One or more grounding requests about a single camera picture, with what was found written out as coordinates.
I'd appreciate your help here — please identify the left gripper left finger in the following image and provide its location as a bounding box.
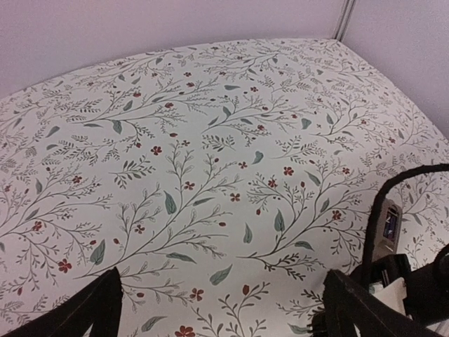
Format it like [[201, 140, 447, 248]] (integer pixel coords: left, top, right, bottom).
[[6, 267, 123, 337]]

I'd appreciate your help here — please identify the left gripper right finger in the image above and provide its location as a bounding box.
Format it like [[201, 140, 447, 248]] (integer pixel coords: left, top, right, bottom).
[[323, 270, 435, 337]]

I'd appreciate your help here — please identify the white remote control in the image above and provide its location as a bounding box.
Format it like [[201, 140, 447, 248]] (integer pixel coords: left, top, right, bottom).
[[373, 199, 403, 261]]

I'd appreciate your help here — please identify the dark battery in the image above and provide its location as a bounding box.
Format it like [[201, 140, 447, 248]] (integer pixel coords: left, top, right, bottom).
[[382, 214, 398, 243]]

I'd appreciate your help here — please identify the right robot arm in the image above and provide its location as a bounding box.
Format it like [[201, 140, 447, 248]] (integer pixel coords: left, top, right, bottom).
[[360, 240, 448, 336]]

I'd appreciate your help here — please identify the floral patterned table mat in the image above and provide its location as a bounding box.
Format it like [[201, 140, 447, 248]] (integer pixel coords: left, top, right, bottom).
[[1, 39, 448, 336]]

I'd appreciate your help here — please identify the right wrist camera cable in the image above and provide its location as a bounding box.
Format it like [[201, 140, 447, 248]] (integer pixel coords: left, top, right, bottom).
[[361, 164, 449, 275]]

